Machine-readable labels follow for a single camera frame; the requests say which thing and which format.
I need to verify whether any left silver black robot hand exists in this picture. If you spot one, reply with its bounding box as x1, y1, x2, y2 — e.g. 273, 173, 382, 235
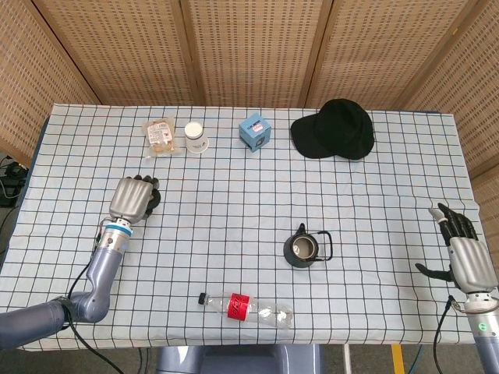
108, 175, 162, 225

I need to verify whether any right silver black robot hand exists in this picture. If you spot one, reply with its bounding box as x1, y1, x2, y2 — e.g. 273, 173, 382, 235
415, 201, 499, 294

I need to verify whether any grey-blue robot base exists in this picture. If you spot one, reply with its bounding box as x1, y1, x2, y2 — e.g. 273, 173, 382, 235
155, 344, 323, 374

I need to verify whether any black kettle pot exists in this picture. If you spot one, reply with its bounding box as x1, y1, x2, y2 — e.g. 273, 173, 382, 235
283, 222, 334, 270

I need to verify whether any packaged bread snack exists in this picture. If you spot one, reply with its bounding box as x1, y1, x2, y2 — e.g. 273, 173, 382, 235
144, 118, 184, 159

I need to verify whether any white paper cup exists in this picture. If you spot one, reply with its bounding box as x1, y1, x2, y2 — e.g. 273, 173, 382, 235
183, 122, 211, 154

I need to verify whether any blue checkered tablecloth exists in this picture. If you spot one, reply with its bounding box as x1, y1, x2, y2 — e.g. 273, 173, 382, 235
0, 103, 487, 351

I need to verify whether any small blue cardboard box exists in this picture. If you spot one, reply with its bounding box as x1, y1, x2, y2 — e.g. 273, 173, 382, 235
238, 111, 273, 153

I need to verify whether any clear plastic bottle red label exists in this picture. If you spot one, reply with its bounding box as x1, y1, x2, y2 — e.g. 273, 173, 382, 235
197, 291, 295, 330

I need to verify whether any black baseball cap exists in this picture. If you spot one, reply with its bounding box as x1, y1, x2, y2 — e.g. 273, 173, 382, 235
290, 98, 376, 161

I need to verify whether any woven wooden folding screen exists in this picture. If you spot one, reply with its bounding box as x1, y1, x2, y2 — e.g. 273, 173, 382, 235
0, 0, 499, 235

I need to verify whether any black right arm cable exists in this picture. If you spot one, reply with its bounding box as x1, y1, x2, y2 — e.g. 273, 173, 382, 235
433, 295, 459, 374

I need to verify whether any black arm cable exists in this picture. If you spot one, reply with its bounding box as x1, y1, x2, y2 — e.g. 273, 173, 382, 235
433, 295, 459, 374
64, 229, 124, 374

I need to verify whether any floor cables and equipment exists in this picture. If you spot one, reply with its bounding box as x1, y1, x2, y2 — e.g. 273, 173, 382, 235
0, 155, 28, 207

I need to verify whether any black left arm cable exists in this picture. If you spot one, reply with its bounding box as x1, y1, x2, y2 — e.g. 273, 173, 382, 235
64, 229, 124, 374

